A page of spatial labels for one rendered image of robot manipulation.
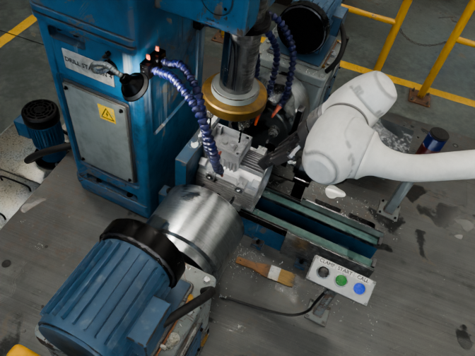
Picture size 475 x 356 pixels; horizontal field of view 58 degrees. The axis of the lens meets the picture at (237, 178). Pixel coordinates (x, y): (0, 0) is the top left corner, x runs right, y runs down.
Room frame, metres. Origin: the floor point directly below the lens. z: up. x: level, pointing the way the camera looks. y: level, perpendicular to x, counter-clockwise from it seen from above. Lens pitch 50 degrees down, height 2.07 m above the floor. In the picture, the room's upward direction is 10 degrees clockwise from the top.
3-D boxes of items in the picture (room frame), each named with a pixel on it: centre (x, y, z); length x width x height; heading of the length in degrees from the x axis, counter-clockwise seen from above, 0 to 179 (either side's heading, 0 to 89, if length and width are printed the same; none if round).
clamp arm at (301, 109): (1.00, -0.15, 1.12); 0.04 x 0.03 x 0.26; 73
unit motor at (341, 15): (1.51, -0.21, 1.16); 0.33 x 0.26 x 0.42; 163
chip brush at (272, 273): (0.69, -0.15, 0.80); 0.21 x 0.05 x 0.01; 79
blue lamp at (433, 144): (1.04, -0.59, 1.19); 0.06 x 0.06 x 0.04
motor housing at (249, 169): (0.91, 0.01, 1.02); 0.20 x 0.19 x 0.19; 73
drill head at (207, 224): (0.57, 0.11, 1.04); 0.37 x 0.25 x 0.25; 163
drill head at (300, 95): (1.23, -0.09, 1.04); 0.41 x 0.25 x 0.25; 163
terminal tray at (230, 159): (0.92, 0.05, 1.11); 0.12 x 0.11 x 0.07; 73
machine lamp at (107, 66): (0.75, 0.30, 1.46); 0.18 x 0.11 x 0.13; 73
